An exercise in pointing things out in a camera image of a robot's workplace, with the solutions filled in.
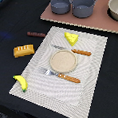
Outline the yellow cheese wedge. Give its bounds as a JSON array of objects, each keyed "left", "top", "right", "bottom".
[{"left": 64, "top": 32, "right": 78, "bottom": 46}]

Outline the orange bread loaf toy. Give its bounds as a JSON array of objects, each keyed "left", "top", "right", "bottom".
[{"left": 13, "top": 45, "right": 35, "bottom": 58}]

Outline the brown sausage toy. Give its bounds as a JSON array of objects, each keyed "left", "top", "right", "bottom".
[{"left": 27, "top": 32, "right": 46, "bottom": 37}]

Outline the yellow banana toy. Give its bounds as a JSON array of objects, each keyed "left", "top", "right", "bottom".
[{"left": 13, "top": 75, "right": 28, "bottom": 92}]

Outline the round beige plate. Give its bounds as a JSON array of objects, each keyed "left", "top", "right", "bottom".
[{"left": 50, "top": 50, "right": 77, "bottom": 73}]

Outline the woven grey placemat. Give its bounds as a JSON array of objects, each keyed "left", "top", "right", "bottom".
[{"left": 9, "top": 26, "right": 107, "bottom": 118}]

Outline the left grey pot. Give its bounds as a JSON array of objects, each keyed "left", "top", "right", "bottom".
[{"left": 50, "top": 0, "right": 71, "bottom": 15}]

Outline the grey pot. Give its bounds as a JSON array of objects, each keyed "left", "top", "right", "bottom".
[
  {"left": 72, "top": 0, "right": 97, "bottom": 19},
  {"left": 50, "top": 0, "right": 71, "bottom": 15}
]

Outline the right grey pot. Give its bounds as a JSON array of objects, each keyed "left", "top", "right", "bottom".
[{"left": 72, "top": 0, "right": 97, "bottom": 19}]

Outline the beige bowl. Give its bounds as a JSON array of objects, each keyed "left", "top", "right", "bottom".
[{"left": 108, "top": 0, "right": 118, "bottom": 21}]

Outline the knife with wooden handle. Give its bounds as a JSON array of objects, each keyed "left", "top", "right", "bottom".
[{"left": 51, "top": 44, "right": 92, "bottom": 56}]

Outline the fork with wooden handle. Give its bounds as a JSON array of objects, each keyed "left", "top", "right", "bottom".
[{"left": 39, "top": 67, "right": 80, "bottom": 83}]

